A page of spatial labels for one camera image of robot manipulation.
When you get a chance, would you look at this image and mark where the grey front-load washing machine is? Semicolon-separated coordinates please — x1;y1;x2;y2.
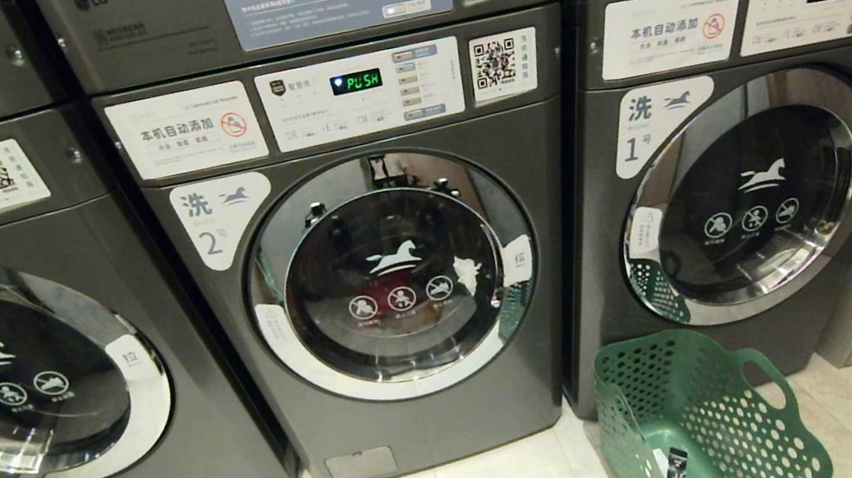
496;0;852;425
0;77;300;478
89;3;637;478

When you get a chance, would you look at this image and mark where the green plastic laundry basket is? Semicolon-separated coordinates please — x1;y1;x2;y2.
583;306;836;478

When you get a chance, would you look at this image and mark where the round chrome washer door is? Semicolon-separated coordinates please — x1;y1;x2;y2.
0;224;186;478
226;127;560;425
596;57;852;340

